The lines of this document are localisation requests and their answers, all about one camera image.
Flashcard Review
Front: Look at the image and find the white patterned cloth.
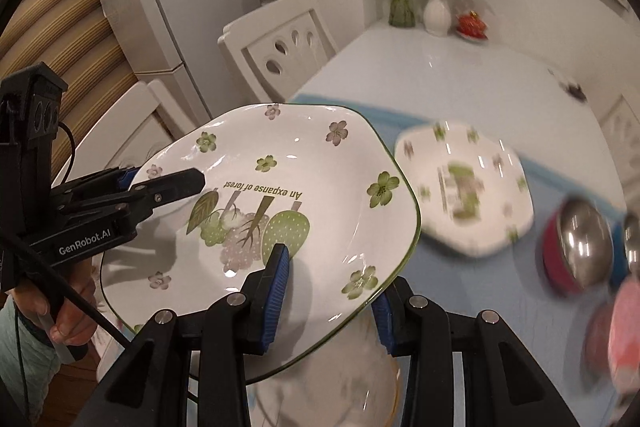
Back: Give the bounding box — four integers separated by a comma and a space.
394, 121, 536, 262

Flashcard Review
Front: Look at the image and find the pink steel-lined bowl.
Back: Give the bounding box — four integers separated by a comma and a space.
582, 277, 640, 395

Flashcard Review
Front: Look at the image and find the clear glass bowl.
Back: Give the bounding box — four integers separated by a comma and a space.
247, 307, 406, 427

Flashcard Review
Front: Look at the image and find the light blue table mat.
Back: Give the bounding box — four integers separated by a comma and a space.
240, 92, 631, 427

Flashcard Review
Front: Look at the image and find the white refrigerator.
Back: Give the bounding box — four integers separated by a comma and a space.
87, 0, 263, 128

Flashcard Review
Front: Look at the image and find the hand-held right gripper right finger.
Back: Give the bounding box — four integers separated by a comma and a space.
372, 276, 571, 427

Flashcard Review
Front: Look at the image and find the blue steel-lined bowl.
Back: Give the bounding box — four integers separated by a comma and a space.
622, 214, 640, 273

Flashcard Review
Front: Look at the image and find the red lidded pot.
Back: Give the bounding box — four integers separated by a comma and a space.
456, 11, 490, 42

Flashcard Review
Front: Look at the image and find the red steel-lined bowl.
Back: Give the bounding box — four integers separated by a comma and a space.
541, 198, 615, 295

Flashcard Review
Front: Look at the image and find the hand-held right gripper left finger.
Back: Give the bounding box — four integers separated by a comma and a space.
70, 243, 293, 427

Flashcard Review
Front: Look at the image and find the small dark object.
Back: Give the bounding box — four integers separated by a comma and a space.
547, 67, 590, 102

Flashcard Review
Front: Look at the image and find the large floral plate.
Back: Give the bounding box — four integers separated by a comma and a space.
98, 103, 422, 384

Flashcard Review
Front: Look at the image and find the beige striped curtain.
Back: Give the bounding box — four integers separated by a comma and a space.
0, 0, 141, 168

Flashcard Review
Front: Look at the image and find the black cable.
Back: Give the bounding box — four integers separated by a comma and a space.
0, 232, 133, 348

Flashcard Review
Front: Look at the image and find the person's left hand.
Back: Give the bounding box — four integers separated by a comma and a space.
11, 254, 98, 348

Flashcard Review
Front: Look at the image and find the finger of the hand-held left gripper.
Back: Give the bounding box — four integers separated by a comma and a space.
62, 166, 146, 195
56, 169, 207, 228

